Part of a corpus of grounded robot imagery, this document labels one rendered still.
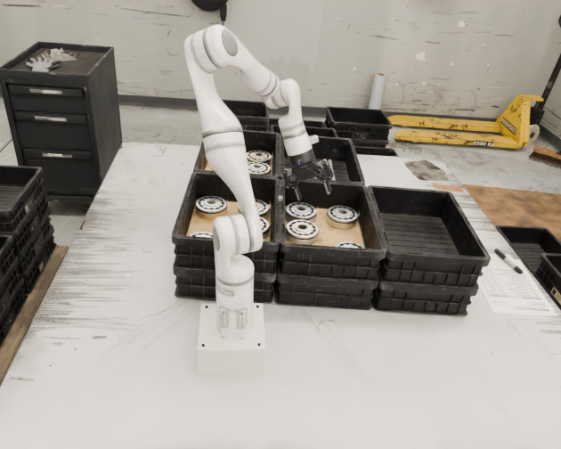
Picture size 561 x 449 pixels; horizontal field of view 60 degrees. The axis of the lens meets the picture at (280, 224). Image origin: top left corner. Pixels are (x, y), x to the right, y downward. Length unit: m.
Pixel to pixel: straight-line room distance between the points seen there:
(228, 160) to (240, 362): 0.51
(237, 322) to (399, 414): 0.45
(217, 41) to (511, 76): 4.55
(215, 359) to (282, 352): 0.20
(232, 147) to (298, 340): 0.59
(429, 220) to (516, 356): 0.54
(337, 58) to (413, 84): 0.80
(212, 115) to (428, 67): 4.12
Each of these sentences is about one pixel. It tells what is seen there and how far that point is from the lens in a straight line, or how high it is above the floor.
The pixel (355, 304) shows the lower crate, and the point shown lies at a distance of 1.50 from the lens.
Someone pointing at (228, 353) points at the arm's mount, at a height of 0.78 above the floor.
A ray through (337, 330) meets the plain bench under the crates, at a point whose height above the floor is 0.70.
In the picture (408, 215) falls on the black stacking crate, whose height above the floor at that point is 0.83.
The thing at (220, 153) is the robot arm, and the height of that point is 1.24.
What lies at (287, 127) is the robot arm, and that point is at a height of 1.19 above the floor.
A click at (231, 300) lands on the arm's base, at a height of 0.91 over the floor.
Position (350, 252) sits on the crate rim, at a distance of 1.36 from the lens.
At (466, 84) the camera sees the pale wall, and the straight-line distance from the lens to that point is 5.29.
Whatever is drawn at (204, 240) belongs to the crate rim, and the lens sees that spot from 1.34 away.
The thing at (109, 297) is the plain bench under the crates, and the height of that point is 0.70.
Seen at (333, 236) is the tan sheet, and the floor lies 0.83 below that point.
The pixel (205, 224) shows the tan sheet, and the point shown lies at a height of 0.83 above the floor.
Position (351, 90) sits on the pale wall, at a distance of 4.96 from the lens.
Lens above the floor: 1.70
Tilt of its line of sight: 33 degrees down
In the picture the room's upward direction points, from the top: 6 degrees clockwise
